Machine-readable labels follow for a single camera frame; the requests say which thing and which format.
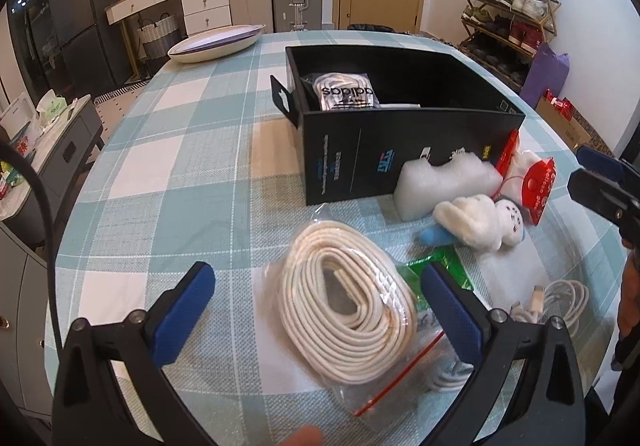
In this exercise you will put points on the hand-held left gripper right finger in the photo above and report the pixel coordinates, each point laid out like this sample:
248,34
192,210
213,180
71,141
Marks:
450,321

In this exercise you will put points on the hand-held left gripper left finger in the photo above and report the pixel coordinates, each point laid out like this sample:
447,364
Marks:
186,313

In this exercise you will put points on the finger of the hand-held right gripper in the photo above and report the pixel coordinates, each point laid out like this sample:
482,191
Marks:
597,193
597,160

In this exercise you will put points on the green plastic packet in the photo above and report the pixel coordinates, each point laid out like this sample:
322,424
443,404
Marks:
450,261

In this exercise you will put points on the white plush toy blue hat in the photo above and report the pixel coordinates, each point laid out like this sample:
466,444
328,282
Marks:
475,226

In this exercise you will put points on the white foam block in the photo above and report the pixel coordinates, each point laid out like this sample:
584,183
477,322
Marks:
435,186

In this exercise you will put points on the black cardboard box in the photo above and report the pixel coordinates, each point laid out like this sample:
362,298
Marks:
350,140

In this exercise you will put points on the person's right hand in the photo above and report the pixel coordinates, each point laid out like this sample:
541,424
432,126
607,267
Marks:
630,286

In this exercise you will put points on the person's left hand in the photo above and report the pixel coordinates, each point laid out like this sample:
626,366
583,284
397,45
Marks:
305,438

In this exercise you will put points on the brown cardboard box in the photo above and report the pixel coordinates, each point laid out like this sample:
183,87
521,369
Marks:
575,130

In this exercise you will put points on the red white plastic packet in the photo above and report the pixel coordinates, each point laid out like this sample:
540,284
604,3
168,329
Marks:
535,186

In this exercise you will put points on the red packets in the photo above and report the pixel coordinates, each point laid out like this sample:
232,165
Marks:
557,104

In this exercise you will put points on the purple bag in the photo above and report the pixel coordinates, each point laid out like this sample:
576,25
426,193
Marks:
545,75

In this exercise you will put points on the wooden shoe rack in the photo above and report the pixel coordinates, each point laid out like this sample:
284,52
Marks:
547,10

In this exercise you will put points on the teal checked tablecloth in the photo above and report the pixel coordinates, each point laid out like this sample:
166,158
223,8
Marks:
190,150

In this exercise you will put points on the grey low cabinet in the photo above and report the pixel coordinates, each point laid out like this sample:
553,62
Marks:
22,326

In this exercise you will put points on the rows of assorted shoes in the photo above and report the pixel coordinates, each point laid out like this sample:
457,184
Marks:
505,0

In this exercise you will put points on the grey side table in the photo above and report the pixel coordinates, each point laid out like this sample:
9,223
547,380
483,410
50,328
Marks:
70,140

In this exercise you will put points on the patterned floor mat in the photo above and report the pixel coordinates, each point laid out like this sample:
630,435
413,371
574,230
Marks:
120,90

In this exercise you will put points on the red printed plastic bag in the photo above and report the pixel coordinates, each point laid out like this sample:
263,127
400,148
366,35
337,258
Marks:
22,148

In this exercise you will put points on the green tissue pack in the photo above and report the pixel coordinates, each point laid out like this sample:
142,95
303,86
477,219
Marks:
52,106

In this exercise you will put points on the white printed sock pack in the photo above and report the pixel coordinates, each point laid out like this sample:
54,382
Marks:
345,93

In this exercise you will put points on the white shallow dish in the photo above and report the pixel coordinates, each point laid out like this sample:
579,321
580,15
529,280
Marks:
215,45

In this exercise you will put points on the woven laundry basket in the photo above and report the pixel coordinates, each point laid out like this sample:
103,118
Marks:
160,38

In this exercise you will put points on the grey refrigerator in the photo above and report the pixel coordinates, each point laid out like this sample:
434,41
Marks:
90,15

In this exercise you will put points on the white dressing desk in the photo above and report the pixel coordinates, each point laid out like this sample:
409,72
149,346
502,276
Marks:
200,0

